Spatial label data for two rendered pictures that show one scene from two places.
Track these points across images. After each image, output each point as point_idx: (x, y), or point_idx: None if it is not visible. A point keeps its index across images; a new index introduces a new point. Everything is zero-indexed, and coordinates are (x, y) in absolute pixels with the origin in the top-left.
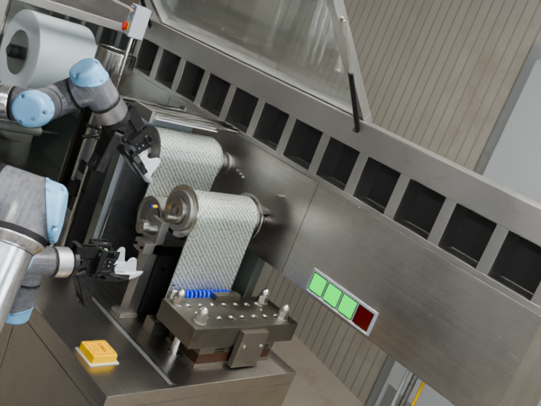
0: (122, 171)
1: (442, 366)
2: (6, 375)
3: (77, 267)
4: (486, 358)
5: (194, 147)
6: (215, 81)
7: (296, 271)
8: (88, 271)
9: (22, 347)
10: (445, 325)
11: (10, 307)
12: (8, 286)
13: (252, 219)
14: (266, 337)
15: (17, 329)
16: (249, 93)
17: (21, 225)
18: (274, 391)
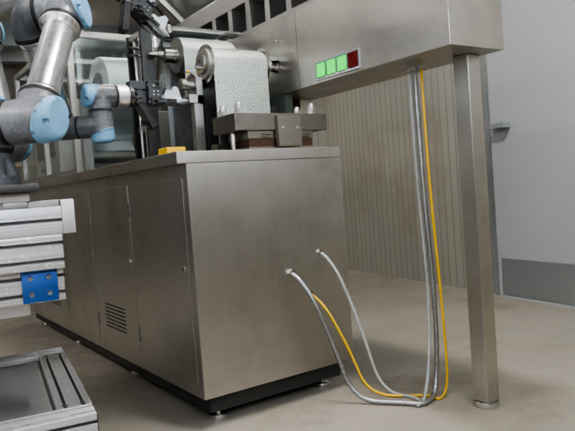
0: (170, 84)
1: (408, 36)
2: (135, 234)
3: (133, 92)
4: (427, 0)
5: (209, 43)
6: (222, 25)
7: (307, 77)
8: (145, 100)
9: (135, 203)
10: (397, 8)
11: (65, 56)
12: (58, 40)
13: (262, 59)
14: (299, 120)
15: (130, 197)
16: (243, 14)
17: (56, 7)
18: (327, 163)
